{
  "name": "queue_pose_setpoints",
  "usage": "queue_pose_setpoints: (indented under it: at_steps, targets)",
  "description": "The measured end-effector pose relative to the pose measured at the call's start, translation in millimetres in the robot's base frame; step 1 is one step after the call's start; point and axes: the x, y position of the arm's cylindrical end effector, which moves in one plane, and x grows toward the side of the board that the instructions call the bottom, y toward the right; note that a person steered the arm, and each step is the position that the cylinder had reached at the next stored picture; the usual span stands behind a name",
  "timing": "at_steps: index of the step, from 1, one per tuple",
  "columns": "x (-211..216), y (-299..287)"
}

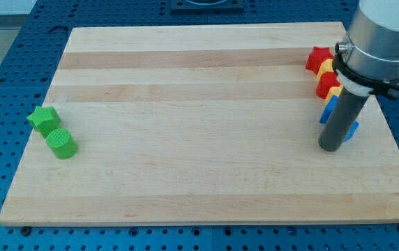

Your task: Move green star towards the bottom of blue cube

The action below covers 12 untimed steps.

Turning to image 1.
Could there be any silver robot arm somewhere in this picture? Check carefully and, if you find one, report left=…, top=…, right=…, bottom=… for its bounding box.
left=333, top=0, right=399, bottom=99

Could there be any blue cube block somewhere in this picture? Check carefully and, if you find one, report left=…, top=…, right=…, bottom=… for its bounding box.
left=319, top=96, right=338, bottom=124

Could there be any red star block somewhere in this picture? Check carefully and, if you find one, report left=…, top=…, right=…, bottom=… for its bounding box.
left=306, top=46, right=333, bottom=74

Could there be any green star block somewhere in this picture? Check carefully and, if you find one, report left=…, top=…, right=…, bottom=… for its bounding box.
left=27, top=106, right=61, bottom=138

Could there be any wooden board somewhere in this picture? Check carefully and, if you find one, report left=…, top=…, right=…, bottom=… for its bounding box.
left=0, top=22, right=399, bottom=227

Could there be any red rounded block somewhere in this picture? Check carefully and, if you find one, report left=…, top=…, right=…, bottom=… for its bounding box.
left=315, top=72, right=340, bottom=99

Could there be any green cylinder block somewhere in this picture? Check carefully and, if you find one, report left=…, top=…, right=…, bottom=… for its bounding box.
left=45, top=128, right=78, bottom=159

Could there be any lower yellow block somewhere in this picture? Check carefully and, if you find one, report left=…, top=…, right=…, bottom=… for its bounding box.
left=324, top=84, right=343, bottom=105

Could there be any yellow block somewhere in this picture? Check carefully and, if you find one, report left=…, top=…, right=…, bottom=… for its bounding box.
left=324, top=84, right=343, bottom=105
left=317, top=59, right=333, bottom=81

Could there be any upper yellow block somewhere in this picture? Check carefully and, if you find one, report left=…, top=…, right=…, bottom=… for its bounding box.
left=317, top=59, right=333, bottom=81

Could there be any blue block behind rod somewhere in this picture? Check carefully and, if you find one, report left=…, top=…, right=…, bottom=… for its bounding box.
left=343, top=121, right=359, bottom=142

